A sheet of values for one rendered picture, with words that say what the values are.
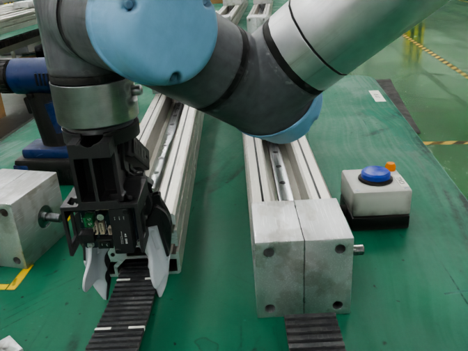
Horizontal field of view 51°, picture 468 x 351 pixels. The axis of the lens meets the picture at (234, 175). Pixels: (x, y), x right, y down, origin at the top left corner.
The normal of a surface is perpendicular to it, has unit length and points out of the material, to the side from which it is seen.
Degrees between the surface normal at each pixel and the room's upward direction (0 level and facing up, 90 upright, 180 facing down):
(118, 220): 90
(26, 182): 0
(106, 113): 90
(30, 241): 90
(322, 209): 0
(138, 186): 0
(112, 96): 89
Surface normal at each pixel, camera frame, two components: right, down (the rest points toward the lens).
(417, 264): -0.05, -0.91
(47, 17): -0.80, 0.20
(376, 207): 0.01, 0.40
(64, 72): -0.35, 0.40
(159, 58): 0.60, 0.29
